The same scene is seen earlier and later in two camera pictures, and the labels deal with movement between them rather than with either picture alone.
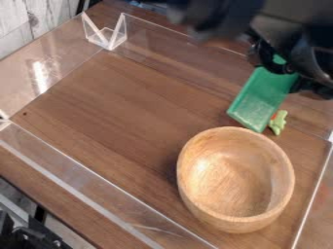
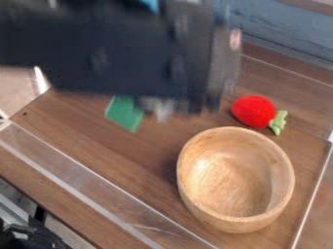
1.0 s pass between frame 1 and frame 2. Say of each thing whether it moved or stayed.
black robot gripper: moved
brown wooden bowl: stayed
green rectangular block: moved
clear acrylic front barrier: stayed
